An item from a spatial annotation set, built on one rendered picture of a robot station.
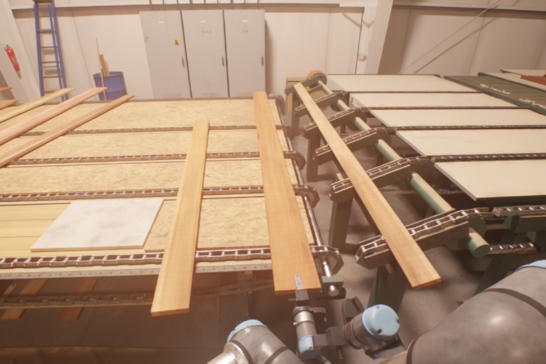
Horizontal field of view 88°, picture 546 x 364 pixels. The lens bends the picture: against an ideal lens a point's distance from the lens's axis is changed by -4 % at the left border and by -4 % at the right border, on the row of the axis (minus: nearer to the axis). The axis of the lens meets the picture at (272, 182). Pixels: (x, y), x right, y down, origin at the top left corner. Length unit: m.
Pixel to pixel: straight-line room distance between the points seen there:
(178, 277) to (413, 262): 1.06
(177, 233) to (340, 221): 1.45
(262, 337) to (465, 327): 0.60
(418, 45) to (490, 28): 1.79
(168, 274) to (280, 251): 0.54
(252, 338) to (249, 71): 6.10
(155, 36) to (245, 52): 1.80
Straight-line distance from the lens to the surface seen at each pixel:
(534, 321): 0.42
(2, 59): 8.22
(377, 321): 0.75
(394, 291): 1.81
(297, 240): 1.57
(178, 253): 1.56
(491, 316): 0.41
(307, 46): 7.32
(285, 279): 1.38
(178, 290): 1.39
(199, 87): 6.81
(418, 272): 1.47
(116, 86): 6.91
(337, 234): 2.70
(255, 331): 0.92
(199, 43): 6.67
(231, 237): 1.66
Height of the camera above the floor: 1.90
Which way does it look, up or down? 30 degrees down
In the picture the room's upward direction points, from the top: straight up
